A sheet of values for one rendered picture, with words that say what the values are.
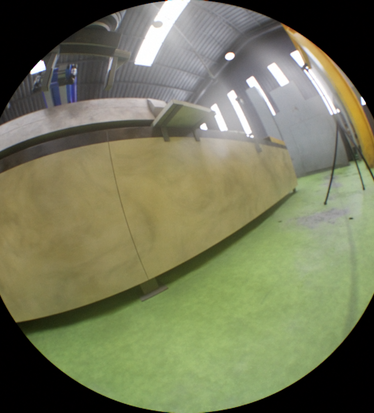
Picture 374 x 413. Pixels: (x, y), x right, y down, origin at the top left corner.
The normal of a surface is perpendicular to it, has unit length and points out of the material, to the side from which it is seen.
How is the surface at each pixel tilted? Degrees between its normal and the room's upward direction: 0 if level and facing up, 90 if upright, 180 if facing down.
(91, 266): 90
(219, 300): 0
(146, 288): 90
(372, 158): 90
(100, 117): 80
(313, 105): 90
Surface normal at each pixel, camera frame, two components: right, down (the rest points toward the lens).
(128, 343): -0.29, -0.96
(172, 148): 0.54, -0.12
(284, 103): -0.79, 0.26
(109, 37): 0.69, 0.25
